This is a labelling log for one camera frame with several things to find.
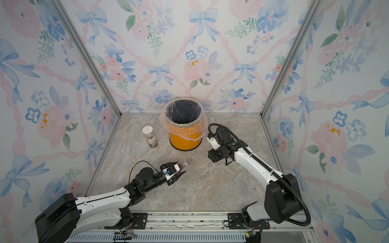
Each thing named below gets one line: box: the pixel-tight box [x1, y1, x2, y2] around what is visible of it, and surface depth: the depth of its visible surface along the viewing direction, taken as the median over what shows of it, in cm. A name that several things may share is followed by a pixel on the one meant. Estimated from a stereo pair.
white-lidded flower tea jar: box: [141, 125, 159, 149], surface depth 92 cm
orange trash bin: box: [165, 98, 204, 152], surface depth 92 cm
